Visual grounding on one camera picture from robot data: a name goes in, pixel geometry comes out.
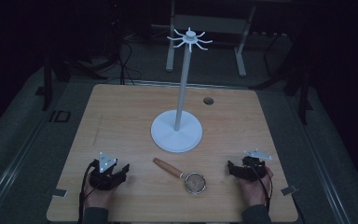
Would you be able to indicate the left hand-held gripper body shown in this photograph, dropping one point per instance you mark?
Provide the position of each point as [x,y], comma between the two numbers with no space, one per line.
[107,161]

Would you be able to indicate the grey tape strip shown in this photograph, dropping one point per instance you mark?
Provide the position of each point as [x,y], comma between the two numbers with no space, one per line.
[289,190]
[59,193]

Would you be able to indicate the white hook stand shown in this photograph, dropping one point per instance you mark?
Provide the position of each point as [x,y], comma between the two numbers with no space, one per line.
[177,132]

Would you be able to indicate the black metal stand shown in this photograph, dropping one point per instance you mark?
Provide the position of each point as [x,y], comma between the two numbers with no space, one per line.
[47,84]
[304,93]

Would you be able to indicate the white metal desk frame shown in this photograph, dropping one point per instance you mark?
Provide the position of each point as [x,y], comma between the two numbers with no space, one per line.
[209,24]

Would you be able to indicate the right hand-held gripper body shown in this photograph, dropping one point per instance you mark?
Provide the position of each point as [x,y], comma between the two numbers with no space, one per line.
[253,169]

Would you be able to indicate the person's left hand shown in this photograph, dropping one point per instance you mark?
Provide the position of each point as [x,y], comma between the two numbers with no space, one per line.
[99,196]

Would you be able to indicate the person's right hand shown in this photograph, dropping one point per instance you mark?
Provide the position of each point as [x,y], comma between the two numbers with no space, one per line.
[254,191]

